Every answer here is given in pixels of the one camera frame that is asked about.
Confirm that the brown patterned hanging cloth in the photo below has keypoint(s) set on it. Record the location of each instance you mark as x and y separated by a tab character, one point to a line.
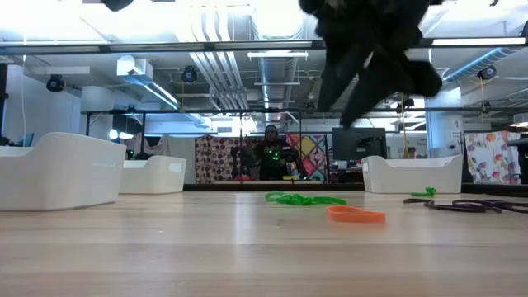
214	156

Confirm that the green rubber band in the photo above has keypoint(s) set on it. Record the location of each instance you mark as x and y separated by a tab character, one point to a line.
429	191
326	201
288	199

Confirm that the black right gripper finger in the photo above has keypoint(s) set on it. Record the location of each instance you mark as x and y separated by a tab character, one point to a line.
383	78
340	70

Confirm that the silver ventilation duct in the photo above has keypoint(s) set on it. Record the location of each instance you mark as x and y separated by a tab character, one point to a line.
276	90

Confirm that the dark mandala hanging cloth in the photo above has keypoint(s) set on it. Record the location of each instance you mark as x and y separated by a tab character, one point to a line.
251	142

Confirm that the black aluminium rig frame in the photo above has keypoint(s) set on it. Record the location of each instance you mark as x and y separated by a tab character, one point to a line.
231	187

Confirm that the black computer monitor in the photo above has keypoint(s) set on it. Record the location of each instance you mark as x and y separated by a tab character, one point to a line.
359	144

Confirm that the black background robot arm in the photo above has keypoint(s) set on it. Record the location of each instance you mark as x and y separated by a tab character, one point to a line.
295	156
241	161

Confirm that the white strip light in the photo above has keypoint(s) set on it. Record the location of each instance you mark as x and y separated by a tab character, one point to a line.
276	54

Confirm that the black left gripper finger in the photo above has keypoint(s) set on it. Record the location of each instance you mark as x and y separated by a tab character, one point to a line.
117	4

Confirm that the person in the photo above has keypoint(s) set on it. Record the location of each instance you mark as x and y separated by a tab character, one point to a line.
270	150

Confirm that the white ceiling unit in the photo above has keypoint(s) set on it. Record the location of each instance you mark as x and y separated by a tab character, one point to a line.
132	66

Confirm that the orange rubber band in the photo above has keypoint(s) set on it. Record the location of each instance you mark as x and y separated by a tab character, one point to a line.
354	218

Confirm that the small red object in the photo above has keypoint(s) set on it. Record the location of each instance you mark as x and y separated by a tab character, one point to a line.
242	178

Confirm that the white plastic basket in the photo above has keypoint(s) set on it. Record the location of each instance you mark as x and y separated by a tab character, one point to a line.
62	177
412	179
152	177

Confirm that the blue-lit screen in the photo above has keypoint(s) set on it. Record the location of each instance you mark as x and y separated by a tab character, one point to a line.
25	140

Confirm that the black ceiling camera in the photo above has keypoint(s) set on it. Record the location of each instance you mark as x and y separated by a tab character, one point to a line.
55	82
487	73
189	74

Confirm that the colourful patchwork quilt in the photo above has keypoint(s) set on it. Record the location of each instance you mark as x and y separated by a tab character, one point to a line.
309	144

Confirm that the small yellow object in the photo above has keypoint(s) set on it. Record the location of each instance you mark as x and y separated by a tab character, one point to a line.
290	177

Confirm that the white round column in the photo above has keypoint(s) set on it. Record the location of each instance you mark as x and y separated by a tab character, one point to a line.
443	132

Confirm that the white floral hanging cloth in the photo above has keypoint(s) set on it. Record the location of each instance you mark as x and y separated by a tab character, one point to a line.
491	161

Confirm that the black rubber band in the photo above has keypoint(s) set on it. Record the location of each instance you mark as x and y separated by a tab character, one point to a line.
515	208
453	208

